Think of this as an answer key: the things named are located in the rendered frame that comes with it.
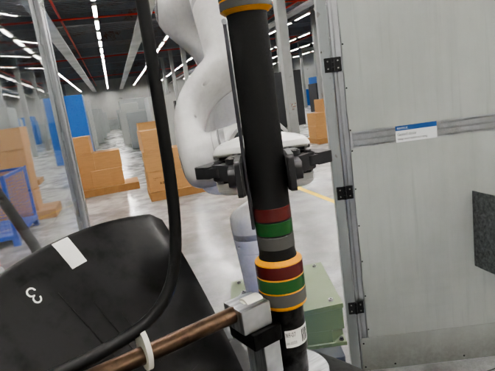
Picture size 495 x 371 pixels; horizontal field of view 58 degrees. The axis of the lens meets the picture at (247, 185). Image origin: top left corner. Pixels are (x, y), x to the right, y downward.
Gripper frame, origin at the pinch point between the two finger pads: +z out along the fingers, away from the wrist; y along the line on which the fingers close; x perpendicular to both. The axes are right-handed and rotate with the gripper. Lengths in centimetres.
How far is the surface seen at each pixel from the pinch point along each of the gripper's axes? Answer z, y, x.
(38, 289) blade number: 2.6, 20.7, -7.1
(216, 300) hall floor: -293, 49, -147
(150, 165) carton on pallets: -730, 190, -82
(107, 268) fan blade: -1.5, 16.0, -7.4
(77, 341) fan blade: 4.2, 17.6, -11.4
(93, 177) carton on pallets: -859, 344, -106
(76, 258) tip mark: -1.1, 18.5, -5.9
